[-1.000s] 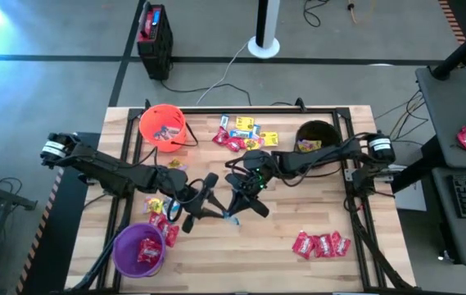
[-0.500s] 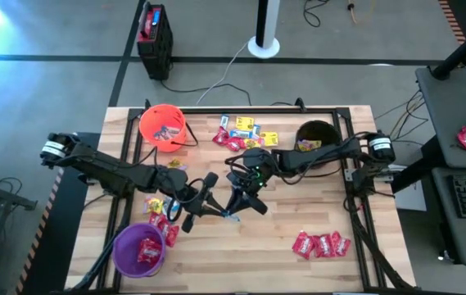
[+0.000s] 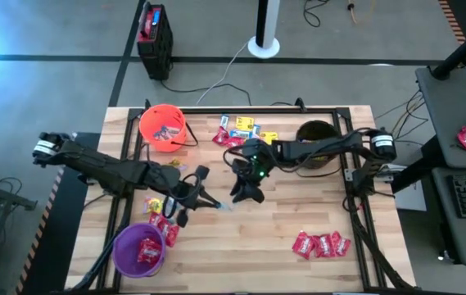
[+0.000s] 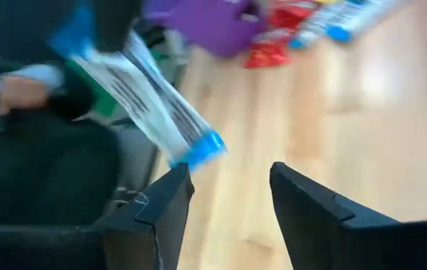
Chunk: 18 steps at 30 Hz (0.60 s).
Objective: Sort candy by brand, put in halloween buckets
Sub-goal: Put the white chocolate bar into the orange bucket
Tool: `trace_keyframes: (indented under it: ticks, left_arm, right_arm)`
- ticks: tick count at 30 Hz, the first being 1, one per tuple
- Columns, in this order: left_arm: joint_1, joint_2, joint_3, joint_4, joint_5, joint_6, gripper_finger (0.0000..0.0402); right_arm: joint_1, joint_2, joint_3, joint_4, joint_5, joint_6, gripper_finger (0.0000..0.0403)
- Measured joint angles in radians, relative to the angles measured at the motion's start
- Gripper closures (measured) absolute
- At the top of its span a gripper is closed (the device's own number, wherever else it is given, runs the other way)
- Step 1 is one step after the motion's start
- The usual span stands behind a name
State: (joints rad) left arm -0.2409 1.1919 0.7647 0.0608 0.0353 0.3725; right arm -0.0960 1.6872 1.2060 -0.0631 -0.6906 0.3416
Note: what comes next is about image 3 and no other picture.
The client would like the black crate with red device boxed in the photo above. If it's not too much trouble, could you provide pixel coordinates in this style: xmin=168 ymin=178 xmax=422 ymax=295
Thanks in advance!
xmin=136 ymin=1 xmax=174 ymax=81

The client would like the black hazard striped base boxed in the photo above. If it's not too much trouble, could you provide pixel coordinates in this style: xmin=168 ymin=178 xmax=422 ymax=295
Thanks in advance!
xmin=14 ymin=130 xmax=109 ymax=295

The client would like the purple halloween bucket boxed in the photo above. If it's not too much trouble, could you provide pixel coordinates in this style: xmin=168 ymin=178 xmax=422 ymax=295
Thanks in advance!
xmin=111 ymin=222 xmax=168 ymax=279

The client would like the white black pole stand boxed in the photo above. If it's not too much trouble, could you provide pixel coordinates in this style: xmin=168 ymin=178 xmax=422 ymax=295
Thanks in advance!
xmin=247 ymin=0 xmax=282 ymax=60

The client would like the black coiled cable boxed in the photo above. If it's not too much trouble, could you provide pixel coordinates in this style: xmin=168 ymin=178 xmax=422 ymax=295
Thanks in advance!
xmin=301 ymin=0 xmax=333 ymax=29

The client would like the orange halloween bucket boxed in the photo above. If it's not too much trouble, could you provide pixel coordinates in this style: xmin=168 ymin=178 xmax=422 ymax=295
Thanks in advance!
xmin=138 ymin=103 xmax=200 ymax=154

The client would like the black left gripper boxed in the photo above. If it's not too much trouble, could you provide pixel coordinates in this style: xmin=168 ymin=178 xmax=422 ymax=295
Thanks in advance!
xmin=176 ymin=165 xmax=223 ymax=229

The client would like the grey side desk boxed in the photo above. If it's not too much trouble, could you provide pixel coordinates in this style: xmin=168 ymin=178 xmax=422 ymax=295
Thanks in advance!
xmin=414 ymin=65 xmax=466 ymax=170

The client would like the yellow cable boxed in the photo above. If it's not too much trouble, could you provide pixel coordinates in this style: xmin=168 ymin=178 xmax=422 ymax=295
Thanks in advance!
xmin=346 ymin=0 xmax=378 ymax=25

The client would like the cable bundle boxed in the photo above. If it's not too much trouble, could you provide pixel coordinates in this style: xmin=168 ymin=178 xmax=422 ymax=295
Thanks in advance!
xmin=373 ymin=88 xmax=432 ymax=149

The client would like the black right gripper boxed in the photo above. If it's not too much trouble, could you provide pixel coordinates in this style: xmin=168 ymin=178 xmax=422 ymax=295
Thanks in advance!
xmin=229 ymin=138 xmax=278 ymax=205

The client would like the grey keyboard shelf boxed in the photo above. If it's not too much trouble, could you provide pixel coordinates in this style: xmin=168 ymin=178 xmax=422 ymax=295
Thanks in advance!
xmin=431 ymin=166 xmax=466 ymax=267

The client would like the black monitor pole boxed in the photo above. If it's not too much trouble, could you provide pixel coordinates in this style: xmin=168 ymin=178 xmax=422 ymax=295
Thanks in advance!
xmin=431 ymin=18 xmax=466 ymax=81

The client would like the white floor cable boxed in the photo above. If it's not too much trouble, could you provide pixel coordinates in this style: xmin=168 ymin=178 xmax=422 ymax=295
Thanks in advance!
xmin=194 ymin=39 xmax=254 ymax=107

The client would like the black jack-o-lantern bucket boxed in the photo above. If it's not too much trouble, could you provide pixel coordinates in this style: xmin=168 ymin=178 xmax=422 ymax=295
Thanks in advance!
xmin=292 ymin=119 xmax=343 ymax=171

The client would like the black floor cable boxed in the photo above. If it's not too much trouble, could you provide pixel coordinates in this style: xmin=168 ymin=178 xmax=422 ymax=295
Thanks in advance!
xmin=159 ymin=79 xmax=254 ymax=107

